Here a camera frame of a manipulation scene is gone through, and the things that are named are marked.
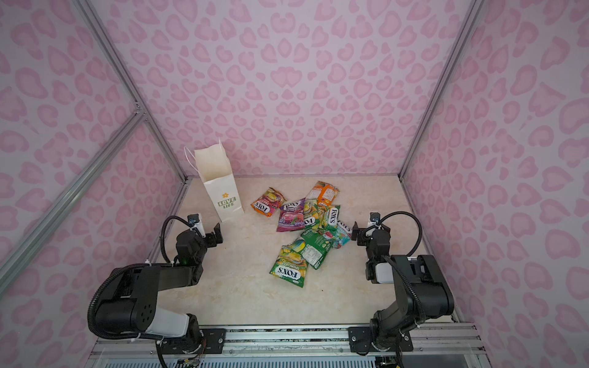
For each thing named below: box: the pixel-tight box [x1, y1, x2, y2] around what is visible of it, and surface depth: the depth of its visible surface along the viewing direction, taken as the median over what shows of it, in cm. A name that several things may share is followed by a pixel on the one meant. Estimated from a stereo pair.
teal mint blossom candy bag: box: [323, 220, 353, 250], surface depth 96 cm
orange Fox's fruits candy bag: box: [250, 187, 287, 217], surface depth 108 cm
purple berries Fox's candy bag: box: [276, 197, 307, 233], surface depth 101 cm
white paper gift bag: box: [194, 143, 245, 223], surface depth 97 cm
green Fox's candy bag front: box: [269, 238, 309, 289], surface depth 88 cm
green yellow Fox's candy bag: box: [303, 198, 341, 231], surface depth 101 cm
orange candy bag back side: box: [305, 180, 340, 206], surface depth 112 cm
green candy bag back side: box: [300, 228, 335, 270], surface depth 92 cm
